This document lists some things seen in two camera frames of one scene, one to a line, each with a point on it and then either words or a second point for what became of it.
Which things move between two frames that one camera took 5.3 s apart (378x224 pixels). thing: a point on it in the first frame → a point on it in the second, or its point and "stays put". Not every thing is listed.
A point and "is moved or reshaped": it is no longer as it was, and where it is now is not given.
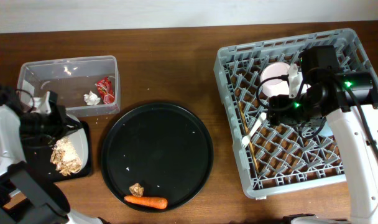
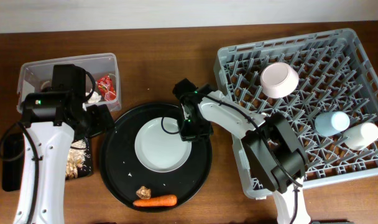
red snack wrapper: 105,88 stays put
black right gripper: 278,109 → 186,134
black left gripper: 64,122 → 102,119
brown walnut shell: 136,190 → 143,193
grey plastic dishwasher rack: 275,159 stays put
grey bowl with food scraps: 70,155 → 158,145
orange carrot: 157,203 is moved or reshaped
